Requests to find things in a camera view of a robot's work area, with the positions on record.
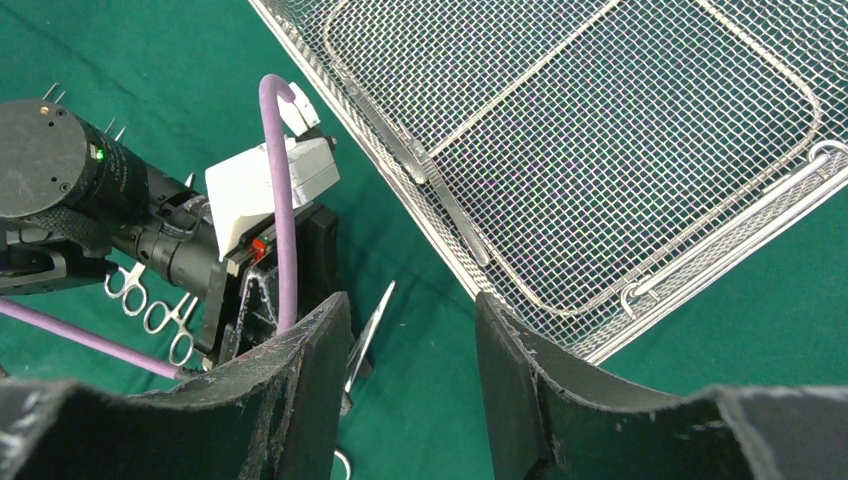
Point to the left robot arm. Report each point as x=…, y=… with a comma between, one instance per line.
x=68, y=192

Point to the dark green surgical drape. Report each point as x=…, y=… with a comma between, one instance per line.
x=183, y=77

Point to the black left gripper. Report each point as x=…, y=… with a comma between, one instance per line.
x=238, y=291

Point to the surgical scissors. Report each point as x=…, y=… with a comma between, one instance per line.
x=132, y=294

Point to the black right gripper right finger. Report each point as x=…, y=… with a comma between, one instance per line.
x=551, y=415

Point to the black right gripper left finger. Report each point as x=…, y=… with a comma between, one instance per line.
x=271, y=413

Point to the ring-handled forceps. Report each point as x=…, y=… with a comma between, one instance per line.
x=358, y=353
x=163, y=318

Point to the steel scalpel handle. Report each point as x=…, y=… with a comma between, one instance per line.
x=419, y=164

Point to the metal mesh instrument tray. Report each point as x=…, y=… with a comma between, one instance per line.
x=614, y=157

